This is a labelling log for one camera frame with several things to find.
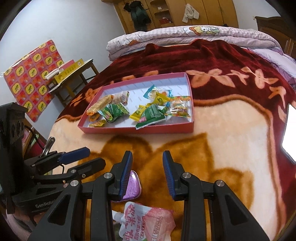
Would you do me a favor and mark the purple jelly cup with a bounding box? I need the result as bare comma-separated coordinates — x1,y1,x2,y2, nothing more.
121,170,142,201

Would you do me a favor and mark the pink drink pouch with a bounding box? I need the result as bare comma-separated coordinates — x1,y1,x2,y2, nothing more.
112,201,176,241

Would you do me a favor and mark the yellow candy packet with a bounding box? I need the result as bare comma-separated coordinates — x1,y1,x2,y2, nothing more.
129,105,147,121
152,92,171,106

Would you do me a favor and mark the green snack packet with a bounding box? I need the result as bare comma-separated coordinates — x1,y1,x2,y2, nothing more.
98,103,130,123
135,104,168,130

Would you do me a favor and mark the long orange biscuit packet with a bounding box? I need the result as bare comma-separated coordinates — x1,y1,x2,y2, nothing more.
86,95,114,115

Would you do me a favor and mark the small clear snack packet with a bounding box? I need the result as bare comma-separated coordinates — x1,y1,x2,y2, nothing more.
112,90,130,105

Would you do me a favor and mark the blue clear cookie packet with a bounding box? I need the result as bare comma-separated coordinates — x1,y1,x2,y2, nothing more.
144,85,172,100

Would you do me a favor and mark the orange gummy packet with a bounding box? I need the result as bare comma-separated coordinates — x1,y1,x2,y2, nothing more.
166,96,191,118

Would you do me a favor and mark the pink cardboard box tray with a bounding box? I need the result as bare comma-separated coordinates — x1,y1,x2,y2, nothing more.
78,72,194,134

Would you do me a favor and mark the yellow box on table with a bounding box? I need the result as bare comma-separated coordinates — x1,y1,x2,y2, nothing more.
55,59,84,84

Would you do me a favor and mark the small wooden side table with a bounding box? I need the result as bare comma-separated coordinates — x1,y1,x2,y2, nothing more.
46,59,99,107

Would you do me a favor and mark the red yellow patterned board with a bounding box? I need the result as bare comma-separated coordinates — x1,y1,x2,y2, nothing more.
4,40,64,122

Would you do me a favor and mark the red floral plush blanket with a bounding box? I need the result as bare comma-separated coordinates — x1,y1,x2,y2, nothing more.
50,40,295,240

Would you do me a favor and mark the smartphone with lit screen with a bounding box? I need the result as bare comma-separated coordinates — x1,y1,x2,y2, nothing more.
281,104,296,165

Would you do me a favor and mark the folded pink checkered quilt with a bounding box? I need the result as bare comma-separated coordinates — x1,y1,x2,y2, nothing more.
106,25,280,61

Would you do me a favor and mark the dark green hanging coat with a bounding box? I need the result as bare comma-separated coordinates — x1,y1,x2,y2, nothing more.
123,1,152,32

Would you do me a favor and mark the lavender ruffled bedsheet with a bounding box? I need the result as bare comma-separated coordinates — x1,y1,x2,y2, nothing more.
248,48,295,82

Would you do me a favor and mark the wooden wardrobe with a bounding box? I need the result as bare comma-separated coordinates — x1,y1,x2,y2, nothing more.
101,0,239,34

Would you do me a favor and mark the white hanging cloth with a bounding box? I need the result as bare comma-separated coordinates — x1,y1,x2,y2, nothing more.
182,4,200,23

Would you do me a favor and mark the wooden headboard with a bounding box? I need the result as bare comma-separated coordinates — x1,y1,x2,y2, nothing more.
254,16,295,58

